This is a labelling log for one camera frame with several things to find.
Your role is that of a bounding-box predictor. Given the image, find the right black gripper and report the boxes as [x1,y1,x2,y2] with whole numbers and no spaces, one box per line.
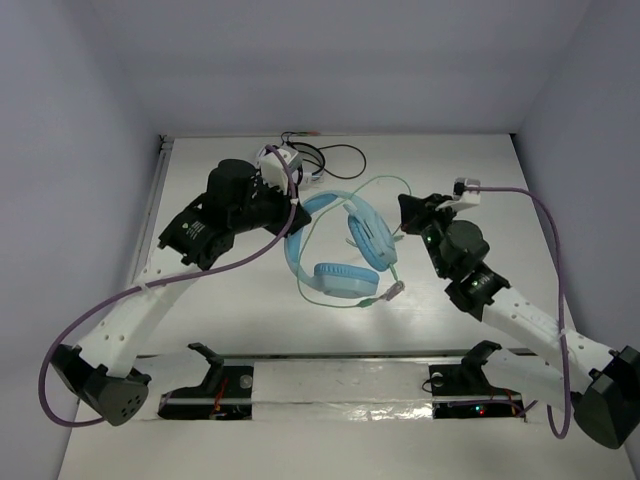
[401,192,461,279]

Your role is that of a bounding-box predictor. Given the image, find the light blue headphones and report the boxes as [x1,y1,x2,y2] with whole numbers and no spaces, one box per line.
[283,189,401,297]

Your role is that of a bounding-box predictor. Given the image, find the green headphone cable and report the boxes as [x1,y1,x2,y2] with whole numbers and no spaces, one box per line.
[295,174,414,310]

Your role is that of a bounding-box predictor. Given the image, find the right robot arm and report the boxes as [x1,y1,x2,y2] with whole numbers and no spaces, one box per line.
[398,187,639,449]

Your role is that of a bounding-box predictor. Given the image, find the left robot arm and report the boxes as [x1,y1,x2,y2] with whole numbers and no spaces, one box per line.
[38,149,310,428]

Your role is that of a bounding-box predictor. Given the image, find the black white headphones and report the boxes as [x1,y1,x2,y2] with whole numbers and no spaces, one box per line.
[280,143,324,190]

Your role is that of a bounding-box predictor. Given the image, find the silver taped base cover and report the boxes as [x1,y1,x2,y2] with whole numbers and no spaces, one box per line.
[251,360,433,422]

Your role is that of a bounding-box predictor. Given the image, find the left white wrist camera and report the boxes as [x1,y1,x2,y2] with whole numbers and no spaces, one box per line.
[255,145,302,192]

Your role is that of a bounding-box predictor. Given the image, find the black headphone cable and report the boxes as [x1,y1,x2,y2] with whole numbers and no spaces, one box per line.
[279,130,367,181]

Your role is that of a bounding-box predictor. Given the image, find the metal rail left edge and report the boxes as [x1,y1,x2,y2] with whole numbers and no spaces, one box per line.
[123,135,175,289]

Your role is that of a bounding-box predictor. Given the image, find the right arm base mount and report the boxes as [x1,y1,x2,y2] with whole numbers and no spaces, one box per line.
[421,340,534,420]

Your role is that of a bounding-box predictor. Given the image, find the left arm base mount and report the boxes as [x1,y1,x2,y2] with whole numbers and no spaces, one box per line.
[158,343,254,421]

